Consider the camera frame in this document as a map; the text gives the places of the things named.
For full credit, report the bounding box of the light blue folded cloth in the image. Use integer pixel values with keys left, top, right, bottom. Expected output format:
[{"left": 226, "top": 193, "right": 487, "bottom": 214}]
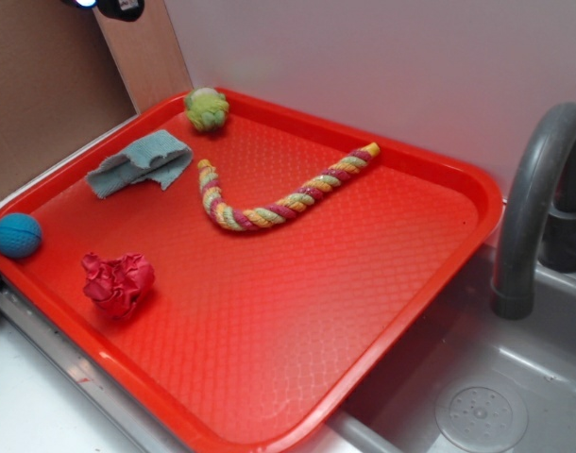
[{"left": 86, "top": 130, "right": 194, "bottom": 199}]

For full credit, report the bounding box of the red plastic tray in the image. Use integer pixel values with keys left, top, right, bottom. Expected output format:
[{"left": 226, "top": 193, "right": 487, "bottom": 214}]
[{"left": 0, "top": 92, "right": 502, "bottom": 452}]

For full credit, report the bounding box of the multicolored twisted rope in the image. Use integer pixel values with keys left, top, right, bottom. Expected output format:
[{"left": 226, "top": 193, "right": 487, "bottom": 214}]
[{"left": 196, "top": 142, "right": 381, "bottom": 233}]

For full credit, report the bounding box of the green yellow rope ball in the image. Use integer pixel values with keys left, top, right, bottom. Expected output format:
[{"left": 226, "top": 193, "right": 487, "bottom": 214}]
[{"left": 183, "top": 87, "right": 229, "bottom": 132}]

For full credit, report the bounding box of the grey plastic sink basin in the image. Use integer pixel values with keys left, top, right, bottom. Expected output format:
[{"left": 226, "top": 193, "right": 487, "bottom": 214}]
[{"left": 329, "top": 247, "right": 576, "bottom": 452}]

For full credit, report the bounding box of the grey plastic faucet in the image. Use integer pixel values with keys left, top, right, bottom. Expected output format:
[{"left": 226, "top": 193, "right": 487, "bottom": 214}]
[{"left": 491, "top": 102, "right": 576, "bottom": 320}]

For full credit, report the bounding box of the brown cardboard panel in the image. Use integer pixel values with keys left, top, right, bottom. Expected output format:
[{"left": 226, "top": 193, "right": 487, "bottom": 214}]
[{"left": 0, "top": 1, "right": 135, "bottom": 201}]

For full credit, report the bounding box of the crumpled red cloth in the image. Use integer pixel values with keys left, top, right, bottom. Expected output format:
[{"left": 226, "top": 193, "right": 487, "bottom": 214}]
[{"left": 81, "top": 253, "right": 155, "bottom": 321}]

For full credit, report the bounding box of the wooden vertical board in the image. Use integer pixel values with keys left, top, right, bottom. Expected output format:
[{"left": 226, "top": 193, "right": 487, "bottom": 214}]
[{"left": 94, "top": 0, "right": 193, "bottom": 113}]

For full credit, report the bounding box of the blue rubber ball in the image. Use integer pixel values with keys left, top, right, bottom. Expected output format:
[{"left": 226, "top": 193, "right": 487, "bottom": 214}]
[{"left": 0, "top": 213, "right": 42, "bottom": 259}]

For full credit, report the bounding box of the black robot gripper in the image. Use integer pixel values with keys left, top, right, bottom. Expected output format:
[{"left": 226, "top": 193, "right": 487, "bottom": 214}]
[{"left": 61, "top": 0, "right": 145, "bottom": 23}]

